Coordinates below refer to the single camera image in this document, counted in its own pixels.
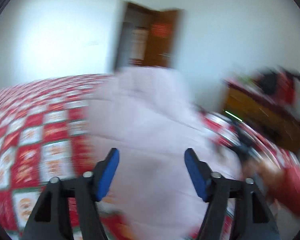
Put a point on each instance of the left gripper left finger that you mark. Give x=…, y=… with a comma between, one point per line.
x=50, y=217

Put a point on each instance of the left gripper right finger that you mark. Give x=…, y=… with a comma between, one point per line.
x=252, y=216

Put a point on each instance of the light pink quilted jacket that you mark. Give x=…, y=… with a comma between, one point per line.
x=147, y=115

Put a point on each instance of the person right hand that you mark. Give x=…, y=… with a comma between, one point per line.
x=262, y=169

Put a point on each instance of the wooden dresser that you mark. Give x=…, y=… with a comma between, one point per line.
x=264, y=116

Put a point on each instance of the black bag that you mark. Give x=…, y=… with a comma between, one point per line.
x=271, y=83

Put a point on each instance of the red christmas patterned bedspread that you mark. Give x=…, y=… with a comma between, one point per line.
x=43, y=133

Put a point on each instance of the red paper door decoration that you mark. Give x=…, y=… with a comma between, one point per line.
x=161, y=30

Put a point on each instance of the brown wooden door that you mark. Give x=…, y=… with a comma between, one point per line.
x=159, y=51

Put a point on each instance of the dark wooden door frame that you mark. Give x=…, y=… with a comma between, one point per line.
x=132, y=44

